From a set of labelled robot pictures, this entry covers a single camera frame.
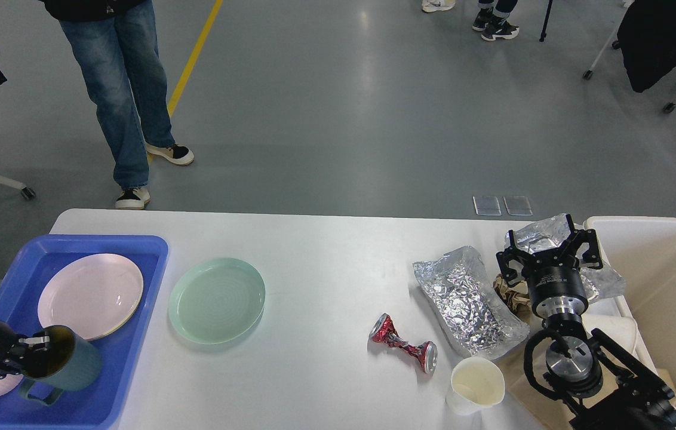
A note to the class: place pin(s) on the large crumpled foil tray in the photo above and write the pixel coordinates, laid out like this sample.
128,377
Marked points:
475,320

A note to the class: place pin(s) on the blue plastic tray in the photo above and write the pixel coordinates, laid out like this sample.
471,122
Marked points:
98,406

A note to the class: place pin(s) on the green ceramic plate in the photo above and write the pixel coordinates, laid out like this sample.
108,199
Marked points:
217,301

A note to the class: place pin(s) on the person in black sneakers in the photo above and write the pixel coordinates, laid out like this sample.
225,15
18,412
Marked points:
492,21

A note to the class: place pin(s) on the pink ceramic plate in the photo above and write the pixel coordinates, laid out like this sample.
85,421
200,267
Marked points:
93,296

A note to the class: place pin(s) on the teal ceramic mug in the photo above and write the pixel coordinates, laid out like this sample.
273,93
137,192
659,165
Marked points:
71,364

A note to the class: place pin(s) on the crumpled brown paper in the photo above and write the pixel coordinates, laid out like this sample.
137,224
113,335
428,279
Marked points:
516,298

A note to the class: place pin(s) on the crushed red soda can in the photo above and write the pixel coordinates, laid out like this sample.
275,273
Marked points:
385,333

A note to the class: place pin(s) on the white paper cup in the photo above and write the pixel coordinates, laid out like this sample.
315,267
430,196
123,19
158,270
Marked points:
475,384

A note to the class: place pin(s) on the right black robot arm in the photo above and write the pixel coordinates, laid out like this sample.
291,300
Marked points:
574,360

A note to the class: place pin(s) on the chair with black jacket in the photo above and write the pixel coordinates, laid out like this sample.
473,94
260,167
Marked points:
646,38

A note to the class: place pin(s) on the small crumpled foil sheet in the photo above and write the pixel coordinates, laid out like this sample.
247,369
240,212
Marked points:
548,233

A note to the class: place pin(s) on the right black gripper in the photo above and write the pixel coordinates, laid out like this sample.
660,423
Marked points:
554,288

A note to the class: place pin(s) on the person in blue jeans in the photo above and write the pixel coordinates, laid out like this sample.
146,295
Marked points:
115,44

